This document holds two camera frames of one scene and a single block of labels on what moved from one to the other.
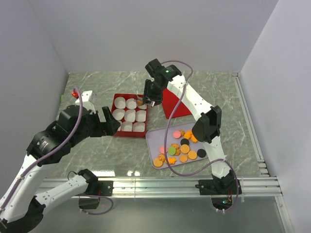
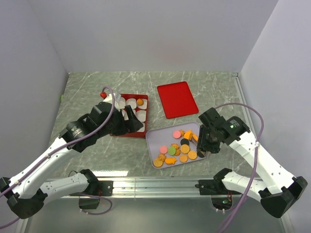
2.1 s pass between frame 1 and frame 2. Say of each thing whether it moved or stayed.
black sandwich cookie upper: stayed
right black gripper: moved
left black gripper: moved
